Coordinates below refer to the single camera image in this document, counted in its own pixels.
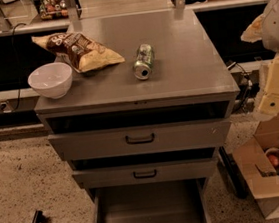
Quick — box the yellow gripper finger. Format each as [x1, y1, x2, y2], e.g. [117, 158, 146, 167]
[253, 53, 279, 121]
[241, 14, 264, 43]

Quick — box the green soda can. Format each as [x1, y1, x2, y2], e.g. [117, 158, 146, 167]
[132, 44, 155, 80]

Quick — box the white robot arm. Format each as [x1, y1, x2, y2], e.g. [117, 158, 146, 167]
[241, 0, 279, 121]

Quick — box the grey metal drawer cabinet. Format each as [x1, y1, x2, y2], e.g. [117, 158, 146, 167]
[24, 3, 256, 223]

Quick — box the bottom grey open drawer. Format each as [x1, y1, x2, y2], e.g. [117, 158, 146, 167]
[93, 179, 212, 223]

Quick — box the middle grey drawer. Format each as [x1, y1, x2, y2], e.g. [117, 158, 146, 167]
[72, 159, 217, 189]

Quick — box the top grey drawer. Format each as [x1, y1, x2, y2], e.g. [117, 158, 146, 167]
[48, 119, 231, 161]

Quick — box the cardboard box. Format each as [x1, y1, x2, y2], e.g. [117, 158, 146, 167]
[233, 115, 279, 220]

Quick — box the black floor stand right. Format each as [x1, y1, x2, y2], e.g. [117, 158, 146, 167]
[218, 146, 248, 199]

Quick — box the brown yellow chip bag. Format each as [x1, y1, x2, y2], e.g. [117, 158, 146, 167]
[32, 32, 125, 73]

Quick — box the tray of snacks background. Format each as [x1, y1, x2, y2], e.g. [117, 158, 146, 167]
[38, 0, 68, 21]

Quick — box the white bowl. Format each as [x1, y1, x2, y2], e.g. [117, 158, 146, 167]
[27, 62, 73, 99]

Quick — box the black hanging cable left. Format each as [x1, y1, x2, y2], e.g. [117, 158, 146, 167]
[3, 22, 37, 112]

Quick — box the wall power outlet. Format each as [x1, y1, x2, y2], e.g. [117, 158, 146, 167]
[0, 100, 12, 113]

